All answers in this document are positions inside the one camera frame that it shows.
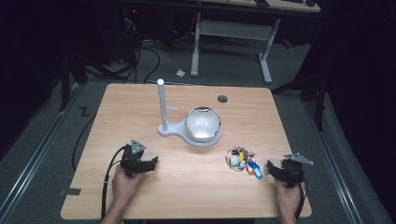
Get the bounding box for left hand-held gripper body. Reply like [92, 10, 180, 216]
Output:
[120, 138, 148, 178]

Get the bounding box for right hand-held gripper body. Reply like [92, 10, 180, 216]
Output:
[280, 152, 315, 189]

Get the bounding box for key bunch with coloured tags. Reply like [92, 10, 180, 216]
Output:
[224, 146, 264, 181]

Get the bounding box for person's right hand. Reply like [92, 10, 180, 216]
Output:
[274, 178, 305, 219]

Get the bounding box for person's left hand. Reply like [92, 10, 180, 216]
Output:
[111, 164, 146, 207]

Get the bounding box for white stand with pole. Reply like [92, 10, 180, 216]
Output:
[156, 77, 224, 148]

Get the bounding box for silver metal bowl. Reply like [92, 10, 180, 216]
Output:
[183, 106, 223, 144]

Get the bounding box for black tape strip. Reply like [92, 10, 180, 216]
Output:
[58, 187, 82, 197]

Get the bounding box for white-framed wooden desk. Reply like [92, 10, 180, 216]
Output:
[186, 0, 322, 86]

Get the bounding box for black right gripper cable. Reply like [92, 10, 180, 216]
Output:
[292, 166, 310, 221]

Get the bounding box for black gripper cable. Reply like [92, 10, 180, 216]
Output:
[100, 145, 129, 221]
[292, 166, 310, 221]

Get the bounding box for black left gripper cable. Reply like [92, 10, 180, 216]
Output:
[100, 145, 129, 221]

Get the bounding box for metal floor rail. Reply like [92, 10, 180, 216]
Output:
[0, 83, 82, 220]
[302, 98, 364, 224]

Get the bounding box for black cable beside table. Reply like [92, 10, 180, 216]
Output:
[71, 112, 98, 173]

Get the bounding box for black floor cables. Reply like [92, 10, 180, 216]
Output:
[87, 18, 162, 85]

